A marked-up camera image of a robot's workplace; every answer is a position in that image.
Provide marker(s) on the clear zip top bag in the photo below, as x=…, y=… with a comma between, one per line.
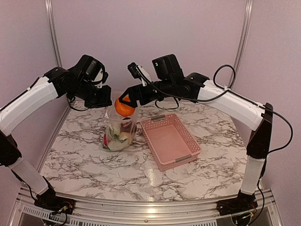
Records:
x=112, y=116

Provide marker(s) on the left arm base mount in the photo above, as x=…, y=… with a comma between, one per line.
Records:
x=49, y=200

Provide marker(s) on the aluminium front rail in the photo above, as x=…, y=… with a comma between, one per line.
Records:
x=102, y=212

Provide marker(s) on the pink plastic basket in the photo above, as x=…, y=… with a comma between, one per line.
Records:
x=169, y=141

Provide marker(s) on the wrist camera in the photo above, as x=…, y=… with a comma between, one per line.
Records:
x=132, y=67
x=104, y=75

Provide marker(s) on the right aluminium frame post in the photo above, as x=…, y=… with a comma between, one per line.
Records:
x=242, y=41

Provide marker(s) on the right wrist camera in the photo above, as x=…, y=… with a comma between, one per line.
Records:
x=132, y=67

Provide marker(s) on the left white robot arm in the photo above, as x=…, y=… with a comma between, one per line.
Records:
x=52, y=85

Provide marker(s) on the red knitted apple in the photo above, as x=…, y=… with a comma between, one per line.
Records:
x=105, y=142

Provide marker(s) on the dark red knitted beet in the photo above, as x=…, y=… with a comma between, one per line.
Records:
x=127, y=126

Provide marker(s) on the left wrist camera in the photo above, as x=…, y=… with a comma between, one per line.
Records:
x=104, y=75

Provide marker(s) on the left aluminium frame post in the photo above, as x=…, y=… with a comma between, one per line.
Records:
x=52, y=29

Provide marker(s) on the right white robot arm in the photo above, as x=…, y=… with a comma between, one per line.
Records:
x=198, y=88

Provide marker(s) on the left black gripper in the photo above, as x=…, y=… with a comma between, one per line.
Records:
x=104, y=100

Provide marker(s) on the aluminium frame post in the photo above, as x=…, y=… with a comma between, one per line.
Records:
x=52, y=29
x=242, y=41

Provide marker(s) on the orange knitted fruit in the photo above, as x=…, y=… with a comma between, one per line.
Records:
x=123, y=109

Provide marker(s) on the white knitted vegetable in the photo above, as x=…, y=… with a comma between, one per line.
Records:
x=113, y=132
x=117, y=145

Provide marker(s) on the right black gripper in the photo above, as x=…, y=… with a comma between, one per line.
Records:
x=131, y=91

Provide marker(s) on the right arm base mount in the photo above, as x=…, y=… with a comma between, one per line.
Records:
x=242, y=202

